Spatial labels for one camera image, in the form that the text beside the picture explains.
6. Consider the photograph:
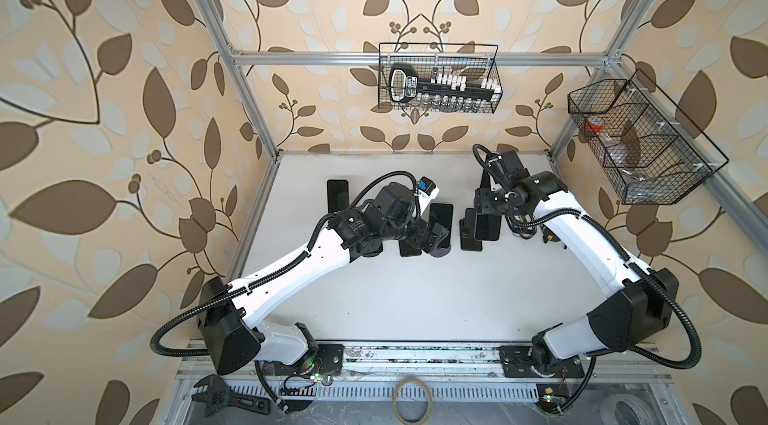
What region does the purple edged black phone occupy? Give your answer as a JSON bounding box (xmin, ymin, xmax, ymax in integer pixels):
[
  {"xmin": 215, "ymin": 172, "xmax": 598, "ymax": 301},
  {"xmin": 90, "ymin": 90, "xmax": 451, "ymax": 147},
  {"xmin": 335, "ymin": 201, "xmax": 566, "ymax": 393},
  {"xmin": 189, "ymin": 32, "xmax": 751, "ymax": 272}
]
[{"xmin": 461, "ymin": 208, "xmax": 502, "ymax": 241}]

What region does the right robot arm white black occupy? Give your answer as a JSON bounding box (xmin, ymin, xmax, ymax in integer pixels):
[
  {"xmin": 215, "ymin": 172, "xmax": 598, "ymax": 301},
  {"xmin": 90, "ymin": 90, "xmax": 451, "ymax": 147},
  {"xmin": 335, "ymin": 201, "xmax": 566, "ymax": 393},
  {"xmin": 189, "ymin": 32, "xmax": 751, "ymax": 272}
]
[{"xmin": 472, "ymin": 144, "xmax": 703, "ymax": 375}]

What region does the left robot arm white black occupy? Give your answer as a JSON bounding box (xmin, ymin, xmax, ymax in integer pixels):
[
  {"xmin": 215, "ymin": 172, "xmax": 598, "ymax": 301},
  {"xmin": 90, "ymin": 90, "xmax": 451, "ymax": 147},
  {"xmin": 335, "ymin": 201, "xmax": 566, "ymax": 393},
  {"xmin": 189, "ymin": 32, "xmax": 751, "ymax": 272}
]
[{"xmin": 149, "ymin": 170, "xmax": 449, "ymax": 375}]

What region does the black centre phone stand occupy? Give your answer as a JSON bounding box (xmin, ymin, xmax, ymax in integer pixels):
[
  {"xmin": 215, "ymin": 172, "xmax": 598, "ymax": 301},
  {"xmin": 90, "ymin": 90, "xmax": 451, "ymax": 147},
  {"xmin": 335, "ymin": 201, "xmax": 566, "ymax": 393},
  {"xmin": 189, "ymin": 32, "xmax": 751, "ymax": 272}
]
[{"xmin": 398, "ymin": 240, "xmax": 422, "ymax": 258}]

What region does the black folding phone stand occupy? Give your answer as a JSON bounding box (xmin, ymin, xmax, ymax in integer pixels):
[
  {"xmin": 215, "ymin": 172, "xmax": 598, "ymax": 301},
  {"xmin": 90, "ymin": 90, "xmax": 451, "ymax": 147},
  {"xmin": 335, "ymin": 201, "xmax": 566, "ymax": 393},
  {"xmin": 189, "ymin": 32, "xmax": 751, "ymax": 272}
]
[{"xmin": 459, "ymin": 219, "xmax": 483, "ymax": 252}]

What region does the black adjustable wrench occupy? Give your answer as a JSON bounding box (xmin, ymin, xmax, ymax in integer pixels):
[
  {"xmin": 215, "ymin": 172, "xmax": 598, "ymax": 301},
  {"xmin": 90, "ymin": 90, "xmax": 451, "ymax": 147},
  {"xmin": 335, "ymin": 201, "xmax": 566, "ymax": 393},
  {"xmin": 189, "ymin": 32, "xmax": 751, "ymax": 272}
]
[{"xmin": 191, "ymin": 374, "xmax": 271, "ymax": 417}]

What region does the wire basket on back wall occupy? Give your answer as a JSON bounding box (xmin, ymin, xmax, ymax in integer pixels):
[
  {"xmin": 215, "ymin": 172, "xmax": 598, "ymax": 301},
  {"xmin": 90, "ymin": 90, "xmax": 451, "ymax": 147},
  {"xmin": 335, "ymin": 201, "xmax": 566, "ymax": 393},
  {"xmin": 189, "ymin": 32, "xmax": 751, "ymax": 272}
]
[{"xmin": 378, "ymin": 41, "xmax": 503, "ymax": 114}]

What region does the wire basket on wall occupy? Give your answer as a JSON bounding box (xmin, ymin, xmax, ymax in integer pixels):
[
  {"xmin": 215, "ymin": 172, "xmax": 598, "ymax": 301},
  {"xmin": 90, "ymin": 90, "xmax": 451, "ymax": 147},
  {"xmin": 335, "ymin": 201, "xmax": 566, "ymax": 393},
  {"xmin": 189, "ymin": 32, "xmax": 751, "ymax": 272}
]
[
  {"xmin": 378, "ymin": 41, "xmax": 503, "ymax": 114},
  {"xmin": 567, "ymin": 69, "xmax": 729, "ymax": 205}
]

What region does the tape ring roll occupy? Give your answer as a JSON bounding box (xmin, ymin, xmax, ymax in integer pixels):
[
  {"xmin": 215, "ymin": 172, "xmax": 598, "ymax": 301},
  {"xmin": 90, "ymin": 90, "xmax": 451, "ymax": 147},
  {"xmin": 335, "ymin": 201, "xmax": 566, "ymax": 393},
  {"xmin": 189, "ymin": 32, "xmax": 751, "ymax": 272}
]
[{"xmin": 392, "ymin": 376, "xmax": 434, "ymax": 425}]

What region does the wire basket on right wall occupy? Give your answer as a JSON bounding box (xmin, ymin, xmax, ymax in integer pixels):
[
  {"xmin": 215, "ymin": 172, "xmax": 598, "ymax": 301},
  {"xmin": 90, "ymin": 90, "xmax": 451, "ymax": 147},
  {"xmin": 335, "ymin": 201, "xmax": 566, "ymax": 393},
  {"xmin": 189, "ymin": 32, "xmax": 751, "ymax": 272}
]
[{"xmin": 567, "ymin": 69, "xmax": 729, "ymax": 205}]

